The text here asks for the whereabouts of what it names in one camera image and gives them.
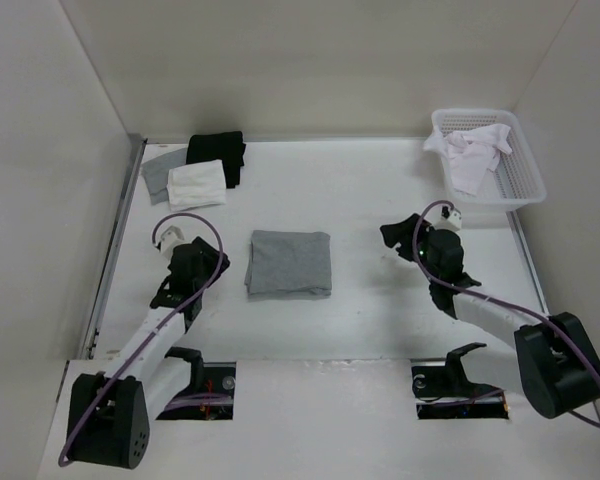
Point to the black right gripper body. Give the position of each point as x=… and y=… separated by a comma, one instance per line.
x=407, y=249

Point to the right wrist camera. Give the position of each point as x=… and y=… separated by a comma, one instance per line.
x=450, y=219

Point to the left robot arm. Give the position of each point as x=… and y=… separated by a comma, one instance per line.
x=111, y=411

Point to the left metal table rail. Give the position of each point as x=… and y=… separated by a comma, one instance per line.
x=92, y=323

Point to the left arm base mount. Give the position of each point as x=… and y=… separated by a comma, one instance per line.
x=209, y=396

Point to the folded black tank top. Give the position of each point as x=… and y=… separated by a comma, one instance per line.
x=228, y=147

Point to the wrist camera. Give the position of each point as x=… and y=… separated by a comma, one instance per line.
x=171, y=238
x=450, y=219

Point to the folded grey tank top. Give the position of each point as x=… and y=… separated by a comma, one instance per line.
x=155, y=173

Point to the grey tank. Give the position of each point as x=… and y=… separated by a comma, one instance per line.
x=289, y=264
x=155, y=173

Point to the folded white tank top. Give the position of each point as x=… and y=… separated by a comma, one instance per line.
x=196, y=185

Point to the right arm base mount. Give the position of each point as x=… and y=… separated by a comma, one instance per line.
x=443, y=391

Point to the white tank top in basket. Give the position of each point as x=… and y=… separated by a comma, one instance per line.
x=471, y=154

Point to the right metal table rail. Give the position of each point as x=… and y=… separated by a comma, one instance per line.
x=529, y=266

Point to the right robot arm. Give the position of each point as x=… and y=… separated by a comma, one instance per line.
x=553, y=364

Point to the white plastic laundry basket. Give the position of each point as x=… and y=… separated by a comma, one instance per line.
x=516, y=180

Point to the metal table rail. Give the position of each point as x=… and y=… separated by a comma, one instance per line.
x=92, y=323
x=529, y=266

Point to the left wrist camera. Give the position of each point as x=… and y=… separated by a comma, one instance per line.
x=171, y=238

